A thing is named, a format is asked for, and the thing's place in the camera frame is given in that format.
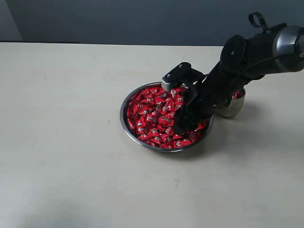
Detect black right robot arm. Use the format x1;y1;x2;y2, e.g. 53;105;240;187
162;12;304;133

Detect pile of red candies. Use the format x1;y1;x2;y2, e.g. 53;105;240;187
126;86;209;149

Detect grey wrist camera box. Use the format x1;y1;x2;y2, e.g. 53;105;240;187
161;62;206;92

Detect stainless steel cup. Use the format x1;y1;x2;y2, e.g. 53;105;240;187
215;88;246;118

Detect round steel bowl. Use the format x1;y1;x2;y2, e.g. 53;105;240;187
119;81;214;153

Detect red candies inside cup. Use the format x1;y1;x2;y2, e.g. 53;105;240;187
232;91;245;100

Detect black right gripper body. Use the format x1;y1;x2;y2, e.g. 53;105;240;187
183;66;247;118

